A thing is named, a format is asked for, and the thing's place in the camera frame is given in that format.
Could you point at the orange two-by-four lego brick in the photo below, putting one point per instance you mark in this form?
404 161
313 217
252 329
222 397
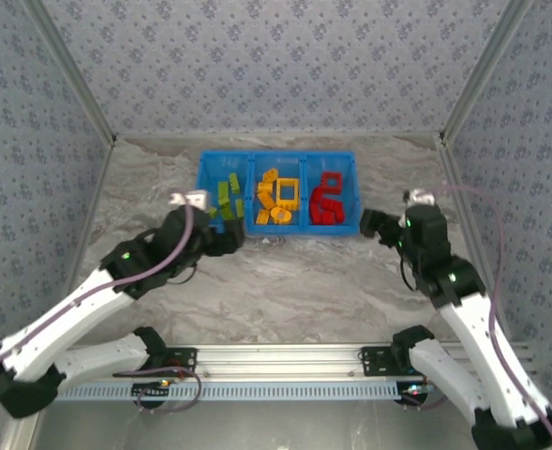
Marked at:
262 217

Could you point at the blue three-compartment plastic bin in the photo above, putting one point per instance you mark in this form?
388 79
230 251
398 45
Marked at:
299 230

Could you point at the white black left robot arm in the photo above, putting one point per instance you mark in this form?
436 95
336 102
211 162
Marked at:
69 319

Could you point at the orange rounded lego brick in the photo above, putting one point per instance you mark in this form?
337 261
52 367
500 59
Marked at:
270 175

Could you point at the green long lego brick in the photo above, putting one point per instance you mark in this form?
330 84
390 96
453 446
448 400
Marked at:
227 211
233 183
239 208
223 192

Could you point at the aluminium corner post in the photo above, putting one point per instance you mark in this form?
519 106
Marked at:
71 70
484 70

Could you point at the small circuit board with led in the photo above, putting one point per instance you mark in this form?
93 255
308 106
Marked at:
416 389
163 384

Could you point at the orange round-top lego piece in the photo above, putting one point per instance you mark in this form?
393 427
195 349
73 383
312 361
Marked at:
275 216

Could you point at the aluminium side rail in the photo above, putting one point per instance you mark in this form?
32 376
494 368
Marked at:
453 164
93 206

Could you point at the orange small lego brick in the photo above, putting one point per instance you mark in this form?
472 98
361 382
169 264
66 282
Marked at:
263 187

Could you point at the aluminium front rail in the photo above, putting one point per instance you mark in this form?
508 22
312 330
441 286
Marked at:
280 358

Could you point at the green small lego brick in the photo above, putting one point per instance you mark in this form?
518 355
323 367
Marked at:
212 212

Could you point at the orange lego window frame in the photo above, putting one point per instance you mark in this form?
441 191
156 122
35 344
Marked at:
280 193

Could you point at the red small lego brick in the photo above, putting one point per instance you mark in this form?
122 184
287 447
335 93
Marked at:
317 216

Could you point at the orange stepped lego brick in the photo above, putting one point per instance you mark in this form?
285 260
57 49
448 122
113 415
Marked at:
266 199

